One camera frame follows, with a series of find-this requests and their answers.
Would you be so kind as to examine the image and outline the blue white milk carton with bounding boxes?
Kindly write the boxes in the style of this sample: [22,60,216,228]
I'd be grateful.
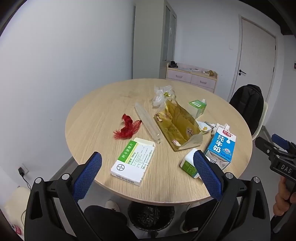
[204,125,237,171]

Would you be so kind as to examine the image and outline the black waste bin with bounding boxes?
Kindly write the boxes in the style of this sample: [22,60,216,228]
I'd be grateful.
[128,202,175,232]

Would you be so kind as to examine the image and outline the person's right hand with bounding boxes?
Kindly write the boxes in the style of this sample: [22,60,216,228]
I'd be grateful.
[273,177,296,216]

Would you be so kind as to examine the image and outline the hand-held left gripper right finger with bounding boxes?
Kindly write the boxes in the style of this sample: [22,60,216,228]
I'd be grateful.
[192,149,271,241]

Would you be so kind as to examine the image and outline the small white green box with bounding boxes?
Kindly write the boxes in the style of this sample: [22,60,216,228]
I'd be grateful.
[180,148,201,179]

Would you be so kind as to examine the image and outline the white chair with backpack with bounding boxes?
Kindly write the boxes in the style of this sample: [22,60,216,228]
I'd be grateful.
[251,102,269,141]

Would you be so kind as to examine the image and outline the empty white plastic chair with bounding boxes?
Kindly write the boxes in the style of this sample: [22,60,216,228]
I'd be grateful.
[0,186,30,237]

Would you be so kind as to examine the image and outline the black backpack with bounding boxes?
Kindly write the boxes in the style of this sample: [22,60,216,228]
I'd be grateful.
[229,85,264,139]

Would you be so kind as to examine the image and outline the white door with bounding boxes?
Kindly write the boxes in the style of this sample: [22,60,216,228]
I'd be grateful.
[228,14,284,102]

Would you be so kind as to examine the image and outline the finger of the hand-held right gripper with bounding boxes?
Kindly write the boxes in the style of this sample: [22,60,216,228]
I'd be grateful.
[255,137,278,163]
[272,134,296,153]

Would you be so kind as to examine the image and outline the red mesh net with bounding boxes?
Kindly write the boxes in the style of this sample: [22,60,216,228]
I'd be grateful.
[112,113,142,140]

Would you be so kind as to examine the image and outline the black charger with cable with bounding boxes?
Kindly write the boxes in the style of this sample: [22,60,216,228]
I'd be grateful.
[18,169,31,189]

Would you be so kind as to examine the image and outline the gold snack bag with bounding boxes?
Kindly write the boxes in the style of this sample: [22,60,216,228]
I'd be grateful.
[154,99,203,152]

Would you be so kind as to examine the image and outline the person's right leg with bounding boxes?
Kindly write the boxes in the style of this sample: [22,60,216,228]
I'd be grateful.
[183,199,219,241]

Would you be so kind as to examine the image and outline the green white paper box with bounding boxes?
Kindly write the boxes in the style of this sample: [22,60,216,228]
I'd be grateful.
[188,98,207,120]

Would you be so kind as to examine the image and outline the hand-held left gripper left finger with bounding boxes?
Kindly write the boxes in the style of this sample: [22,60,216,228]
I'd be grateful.
[24,152,103,241]

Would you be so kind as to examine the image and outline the clear plastic tube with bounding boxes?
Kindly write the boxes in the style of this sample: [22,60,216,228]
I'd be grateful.
[135,102,162,144]

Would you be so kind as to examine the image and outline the pink drawer cabinet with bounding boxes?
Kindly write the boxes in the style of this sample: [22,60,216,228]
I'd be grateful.
[166,62,218,93]

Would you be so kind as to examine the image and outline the person's white shoe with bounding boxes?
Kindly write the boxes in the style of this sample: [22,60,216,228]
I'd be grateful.
[106,200,121,212]

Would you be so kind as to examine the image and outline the clear plastic wrapper gold print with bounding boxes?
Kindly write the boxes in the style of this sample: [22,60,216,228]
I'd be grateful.
[152,85,177,107]

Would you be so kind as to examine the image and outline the white medicine box green stripe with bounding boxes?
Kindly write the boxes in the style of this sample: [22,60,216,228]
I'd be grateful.
[110,138,156,186]

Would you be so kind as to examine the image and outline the yellow snack wrapper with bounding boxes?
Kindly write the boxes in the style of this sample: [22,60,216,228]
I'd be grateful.
[198,120,216,135]

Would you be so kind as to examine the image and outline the person's left leg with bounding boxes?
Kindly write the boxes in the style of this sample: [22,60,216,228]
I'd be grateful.
[83,205,130,241]

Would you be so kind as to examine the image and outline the tall grey cabinet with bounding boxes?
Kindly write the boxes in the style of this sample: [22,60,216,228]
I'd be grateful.
[132,0,177,80]

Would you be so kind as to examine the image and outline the person's leg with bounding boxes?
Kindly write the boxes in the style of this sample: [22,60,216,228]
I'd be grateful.
[183,199,219,241]
[83,205,130,241]

